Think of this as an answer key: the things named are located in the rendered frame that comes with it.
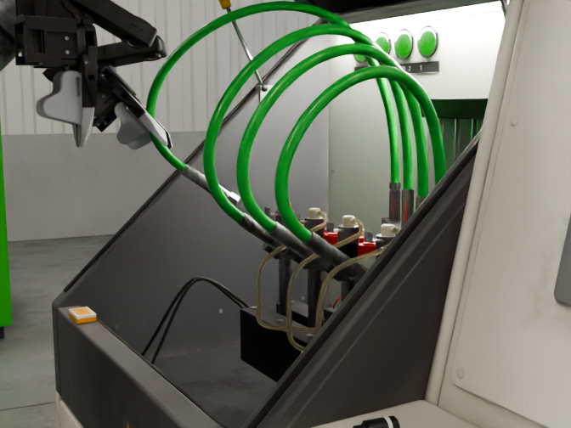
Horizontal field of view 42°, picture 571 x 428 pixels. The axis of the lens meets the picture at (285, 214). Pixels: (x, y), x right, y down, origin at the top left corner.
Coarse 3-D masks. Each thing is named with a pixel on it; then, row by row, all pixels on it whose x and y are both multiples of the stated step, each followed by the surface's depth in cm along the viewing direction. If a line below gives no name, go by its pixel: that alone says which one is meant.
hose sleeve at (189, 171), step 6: (186, 168) 113; (192, 168) 113; (186, 174) 113; (192, 174) 113; (198, 174) 113; (192, 180) 113; (198, 180) 113; (204, 180) 113; (204, 186) 113; (210, 192) 114; (228, 192) 114
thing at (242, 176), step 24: (336, 48) 90; (360, 48) 92; (288, 72) 88; (264, 96) 87; (408, 96) 97; (240, 144) 86; (240, 168) 86; (240, 192) 86; (264, 216) 88; (288, 240) 90
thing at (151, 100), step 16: (224, 16) 110; (240, 16) 111; (320, 16) 112; (336, 16) 113; (208, 32) 111; (176, 48) 110; (160, 80) 110; (384, 80) 115; (384, 96) 115; (160, 144) 112; (176, 160) 112
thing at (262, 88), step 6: (222, 0) 133; (228, 0) 133; (222, 6) 134; (228, 6) 133; (228, 12) 134; (234, 24) 135; (240, 36) 136; (240, 42) 136; (246, 48) 136; (246, 54) 137; (258, 78) 138; (264, 84) 139; (258, 90) 139; (264, 90) 139
